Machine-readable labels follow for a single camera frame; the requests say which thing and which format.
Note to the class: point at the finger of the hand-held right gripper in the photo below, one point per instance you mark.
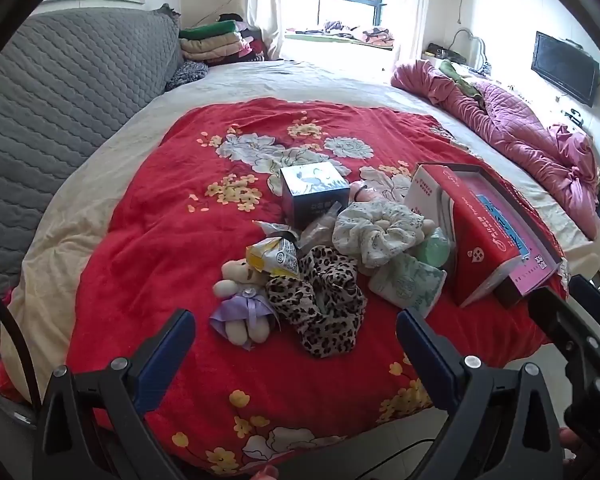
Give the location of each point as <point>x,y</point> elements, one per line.
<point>555,312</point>
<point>587,291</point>

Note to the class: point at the salmon towel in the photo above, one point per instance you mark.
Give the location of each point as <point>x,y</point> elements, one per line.
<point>365,191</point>

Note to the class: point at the green white tissue pack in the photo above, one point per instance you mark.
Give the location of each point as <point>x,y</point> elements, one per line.
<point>407,282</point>

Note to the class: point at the red and white cardboard box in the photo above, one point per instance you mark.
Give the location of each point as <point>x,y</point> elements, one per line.
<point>480,245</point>

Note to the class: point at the beige scrunchie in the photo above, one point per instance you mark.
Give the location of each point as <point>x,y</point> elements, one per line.
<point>322,227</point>

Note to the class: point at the leopard print scrunchie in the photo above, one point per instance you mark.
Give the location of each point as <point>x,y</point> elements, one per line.
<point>320,300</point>

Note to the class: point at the white floral scrunchie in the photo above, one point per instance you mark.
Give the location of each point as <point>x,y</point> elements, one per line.
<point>375,232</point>

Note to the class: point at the pink quilt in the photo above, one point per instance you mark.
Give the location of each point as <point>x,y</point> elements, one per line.
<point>520,125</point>

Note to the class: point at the yellow snack packet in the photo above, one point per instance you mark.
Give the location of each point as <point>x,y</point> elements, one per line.
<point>275,255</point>

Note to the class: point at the grey quilted headboard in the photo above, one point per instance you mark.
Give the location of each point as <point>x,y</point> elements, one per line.
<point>55,110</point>

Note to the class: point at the green cloth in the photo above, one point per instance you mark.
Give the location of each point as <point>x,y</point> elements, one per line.
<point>460,82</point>

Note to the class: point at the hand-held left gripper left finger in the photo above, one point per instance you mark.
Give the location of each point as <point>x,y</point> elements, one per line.
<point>165,355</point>

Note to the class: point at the clothes on windowsill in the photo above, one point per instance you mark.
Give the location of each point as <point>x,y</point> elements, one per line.
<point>360,34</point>

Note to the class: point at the bed with beige sheet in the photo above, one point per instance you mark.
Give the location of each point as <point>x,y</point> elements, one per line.
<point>330,80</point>

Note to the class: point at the red floral blanket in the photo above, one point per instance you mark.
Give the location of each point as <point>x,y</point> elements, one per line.
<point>180,240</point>

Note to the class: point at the black wall television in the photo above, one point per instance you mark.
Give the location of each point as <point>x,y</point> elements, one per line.
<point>565,67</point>

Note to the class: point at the cream teddy bear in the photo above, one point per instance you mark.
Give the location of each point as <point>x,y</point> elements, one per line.
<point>245,305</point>

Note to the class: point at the pale green round puff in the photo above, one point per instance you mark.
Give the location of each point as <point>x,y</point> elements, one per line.
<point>435,250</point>

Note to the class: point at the blue printed box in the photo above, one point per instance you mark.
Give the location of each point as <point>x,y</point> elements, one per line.
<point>312,195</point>

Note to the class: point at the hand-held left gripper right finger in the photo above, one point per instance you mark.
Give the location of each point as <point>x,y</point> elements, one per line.
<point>430,355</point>

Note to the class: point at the white curtain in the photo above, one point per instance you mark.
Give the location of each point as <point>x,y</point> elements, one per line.
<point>415,10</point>
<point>265,0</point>

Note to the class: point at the stack of folded clothes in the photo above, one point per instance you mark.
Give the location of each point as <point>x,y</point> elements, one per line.
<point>210,42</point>

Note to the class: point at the person's right hand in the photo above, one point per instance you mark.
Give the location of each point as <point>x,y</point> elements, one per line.
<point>568,440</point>

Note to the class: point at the black set-top box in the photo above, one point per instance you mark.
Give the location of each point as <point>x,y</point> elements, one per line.
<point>442,51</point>

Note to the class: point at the black white knit cloth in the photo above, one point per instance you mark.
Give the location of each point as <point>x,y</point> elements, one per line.
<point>187,74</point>

